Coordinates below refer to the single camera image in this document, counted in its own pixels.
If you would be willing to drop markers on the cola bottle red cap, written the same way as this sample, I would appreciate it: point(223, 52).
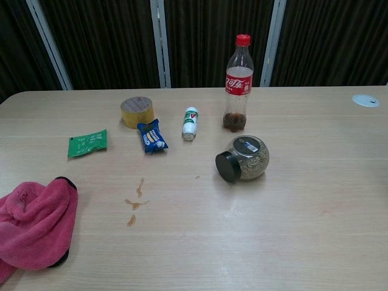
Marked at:
point(238, 85)

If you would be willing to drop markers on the dark ribbed partition panel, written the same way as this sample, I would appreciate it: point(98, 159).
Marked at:
point(333, 42)
point(106, 42)
point(15, 45)
point(212, 30)

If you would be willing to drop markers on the yellow tape roll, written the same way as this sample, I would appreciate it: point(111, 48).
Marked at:
point(136, 113)

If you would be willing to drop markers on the glass jar black lid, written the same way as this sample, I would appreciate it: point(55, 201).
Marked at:
point(248, 160)

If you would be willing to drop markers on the grey partition post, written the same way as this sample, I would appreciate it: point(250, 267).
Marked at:
point(272, 39)
point(160, 45)
point(48, 39)

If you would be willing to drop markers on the brown liquid spill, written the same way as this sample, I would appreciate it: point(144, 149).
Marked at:
point(133, 204)

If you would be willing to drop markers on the blue cookie packet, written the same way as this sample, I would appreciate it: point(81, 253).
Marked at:
point(153, 138)

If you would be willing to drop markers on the small white green bottle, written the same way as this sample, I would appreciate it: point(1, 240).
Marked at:
point(190, 121)

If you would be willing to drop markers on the pink cleaning cloth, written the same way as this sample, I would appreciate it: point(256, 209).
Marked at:
point(33, 224)

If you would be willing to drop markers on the green snack packet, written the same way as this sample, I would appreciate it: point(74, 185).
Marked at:
point(87, 143)

